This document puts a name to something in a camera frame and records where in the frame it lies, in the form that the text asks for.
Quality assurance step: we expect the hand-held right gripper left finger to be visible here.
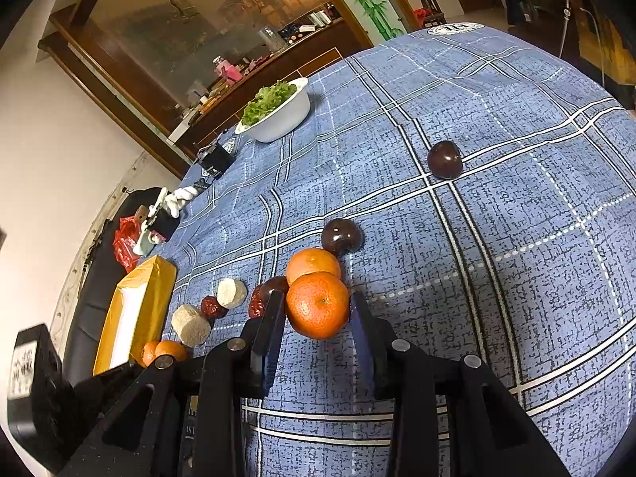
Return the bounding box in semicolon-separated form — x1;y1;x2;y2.
60;291;287;477

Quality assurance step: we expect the bamboo painted panel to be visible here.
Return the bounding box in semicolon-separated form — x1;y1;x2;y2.
318;0;418;45

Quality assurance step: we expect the white bowl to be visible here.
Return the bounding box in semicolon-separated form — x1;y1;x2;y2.
235;78;312;143

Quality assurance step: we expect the black box with pink label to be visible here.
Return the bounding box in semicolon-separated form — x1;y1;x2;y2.
149;211;180;242

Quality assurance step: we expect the black leather sofa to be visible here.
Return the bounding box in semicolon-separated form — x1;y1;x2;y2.
62;188;167;383

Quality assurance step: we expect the white plush toy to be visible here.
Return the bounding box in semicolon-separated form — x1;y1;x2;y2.
136;186;200;258

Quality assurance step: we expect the white cable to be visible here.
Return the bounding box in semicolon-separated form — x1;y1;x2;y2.
557;0;607;87

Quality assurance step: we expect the dark purple plum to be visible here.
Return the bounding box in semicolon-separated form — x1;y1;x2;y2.
427;140;464;180
320;219;363;258
258;275;290;309

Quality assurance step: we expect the red jujube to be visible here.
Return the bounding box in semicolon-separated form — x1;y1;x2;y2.
247;285;269;320
201;296;229;320

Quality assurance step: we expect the small black box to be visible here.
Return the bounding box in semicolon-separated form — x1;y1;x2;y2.
198;142;234;180

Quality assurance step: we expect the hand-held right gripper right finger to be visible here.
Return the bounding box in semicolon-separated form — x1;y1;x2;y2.
350;292;572;477

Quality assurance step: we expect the yellow cardboard tray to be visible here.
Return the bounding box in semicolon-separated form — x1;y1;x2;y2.
93;254;177;377

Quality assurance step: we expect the red plastic bag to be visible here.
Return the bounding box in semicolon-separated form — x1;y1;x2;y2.
112;216;142;273

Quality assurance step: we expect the larger white cake piece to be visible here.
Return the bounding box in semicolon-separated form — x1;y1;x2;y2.
171;304;212;347

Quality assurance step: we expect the wooden glass cabinet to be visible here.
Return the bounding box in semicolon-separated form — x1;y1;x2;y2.
37;0;393;180

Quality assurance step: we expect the white round cake piece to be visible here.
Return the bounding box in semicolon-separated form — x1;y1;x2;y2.
216;278;248;310

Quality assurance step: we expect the blue plaid tablecloth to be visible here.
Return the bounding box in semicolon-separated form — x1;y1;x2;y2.
174;22;636;477

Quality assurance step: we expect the green lettuce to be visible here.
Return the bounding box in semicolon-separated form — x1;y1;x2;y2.
241;80;299;126

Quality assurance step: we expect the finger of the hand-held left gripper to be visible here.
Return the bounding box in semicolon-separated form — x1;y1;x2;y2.
74;362;142;408

